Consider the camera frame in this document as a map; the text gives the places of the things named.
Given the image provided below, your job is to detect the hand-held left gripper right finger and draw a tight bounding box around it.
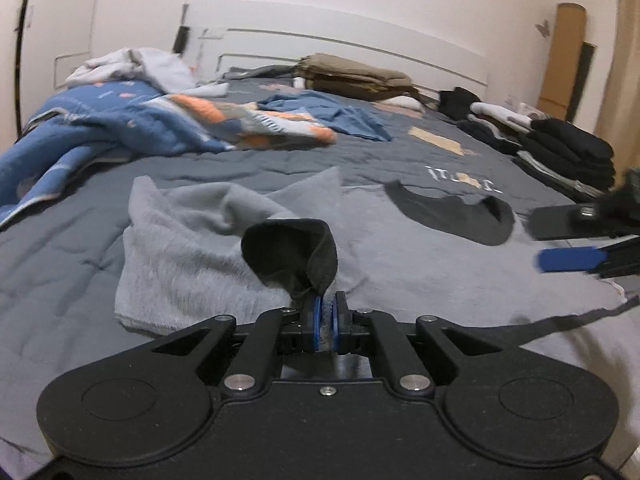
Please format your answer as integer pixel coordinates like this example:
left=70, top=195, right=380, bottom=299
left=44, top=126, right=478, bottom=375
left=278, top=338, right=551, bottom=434
left=332, top=291, right=502, bottom=401

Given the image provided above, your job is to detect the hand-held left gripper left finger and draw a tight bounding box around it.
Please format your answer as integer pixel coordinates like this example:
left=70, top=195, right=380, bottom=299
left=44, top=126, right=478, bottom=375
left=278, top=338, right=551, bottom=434
left=151, top=295, right=324, bottom=401

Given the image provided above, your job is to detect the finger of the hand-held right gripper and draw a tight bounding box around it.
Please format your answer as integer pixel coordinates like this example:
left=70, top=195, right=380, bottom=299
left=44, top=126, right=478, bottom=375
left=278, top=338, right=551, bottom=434
left=535, top=238, right=640, bottom=279
left=529, top=203, right=607, bottom=242

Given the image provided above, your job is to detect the grey sweatshirt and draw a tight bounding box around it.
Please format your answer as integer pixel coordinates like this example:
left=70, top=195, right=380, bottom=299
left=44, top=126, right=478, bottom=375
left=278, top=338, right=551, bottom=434
left=114, top=166, right=640, bottom=353

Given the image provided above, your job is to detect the stack of folded dark clothes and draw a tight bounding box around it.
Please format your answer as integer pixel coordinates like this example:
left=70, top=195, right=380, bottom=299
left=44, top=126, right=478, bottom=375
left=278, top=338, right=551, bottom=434
left=514, top=117, right=617, bottom=204

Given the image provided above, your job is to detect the pile of black and white clothes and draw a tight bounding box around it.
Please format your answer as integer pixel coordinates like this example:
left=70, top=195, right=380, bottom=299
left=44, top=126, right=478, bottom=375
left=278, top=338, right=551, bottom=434
left=439, top=86, right=535, bottom=136

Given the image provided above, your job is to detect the black leaning board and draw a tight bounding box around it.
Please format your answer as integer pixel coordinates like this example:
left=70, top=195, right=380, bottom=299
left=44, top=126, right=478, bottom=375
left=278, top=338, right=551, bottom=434
left=570, top=42, right=599, bottom=125

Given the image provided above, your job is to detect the leaning cardboard sheet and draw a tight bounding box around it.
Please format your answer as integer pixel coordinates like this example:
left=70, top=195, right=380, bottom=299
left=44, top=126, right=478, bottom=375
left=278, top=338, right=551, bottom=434
left=537, top=3, right=587, bottom=120

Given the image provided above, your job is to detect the small white cloth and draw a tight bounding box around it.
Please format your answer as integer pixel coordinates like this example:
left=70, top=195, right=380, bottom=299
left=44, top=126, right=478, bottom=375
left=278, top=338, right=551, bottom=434
left=375, top=95, right=425, bottom=112

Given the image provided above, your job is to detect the blue shirt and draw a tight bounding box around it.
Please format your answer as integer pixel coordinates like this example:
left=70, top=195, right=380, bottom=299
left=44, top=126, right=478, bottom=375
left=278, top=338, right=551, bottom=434
left=257, top=90, right=394, bottom=142

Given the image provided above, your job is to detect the orange patterned cloth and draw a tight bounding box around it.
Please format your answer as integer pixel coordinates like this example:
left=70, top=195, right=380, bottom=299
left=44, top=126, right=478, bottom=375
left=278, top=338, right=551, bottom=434
left=145, top=94, right=339, bottom=152

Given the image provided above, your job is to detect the white headboard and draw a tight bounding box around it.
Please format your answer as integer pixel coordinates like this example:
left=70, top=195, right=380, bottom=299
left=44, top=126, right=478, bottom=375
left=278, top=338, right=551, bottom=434
left=216, top=27, right=489, bottom=106

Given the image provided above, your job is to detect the grey quilted bedspread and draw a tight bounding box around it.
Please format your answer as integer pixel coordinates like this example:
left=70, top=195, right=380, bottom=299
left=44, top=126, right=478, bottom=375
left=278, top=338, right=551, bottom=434
left=0, top=64, right=640, bottom=461

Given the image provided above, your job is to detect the folded khaki blanket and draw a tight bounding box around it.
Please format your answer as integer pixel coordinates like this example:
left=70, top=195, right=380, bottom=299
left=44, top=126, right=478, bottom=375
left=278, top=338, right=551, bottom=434
left=294, top=53, right=422, bottom=104

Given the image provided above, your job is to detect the blue quilted blanket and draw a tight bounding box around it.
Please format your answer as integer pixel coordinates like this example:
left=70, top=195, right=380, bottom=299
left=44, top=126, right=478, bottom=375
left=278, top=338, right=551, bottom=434
left=0, top=81, right=237, bottom=231

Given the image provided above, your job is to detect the light grey hoodie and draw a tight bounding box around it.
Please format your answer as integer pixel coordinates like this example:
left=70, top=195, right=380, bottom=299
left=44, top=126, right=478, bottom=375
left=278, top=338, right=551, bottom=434
left=66, top=47, right=230, bottom=99

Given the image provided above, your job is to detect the white wardrobe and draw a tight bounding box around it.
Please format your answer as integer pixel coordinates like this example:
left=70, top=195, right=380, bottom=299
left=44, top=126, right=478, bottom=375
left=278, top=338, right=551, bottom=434
left=0, top=0, right=107, bottom=136

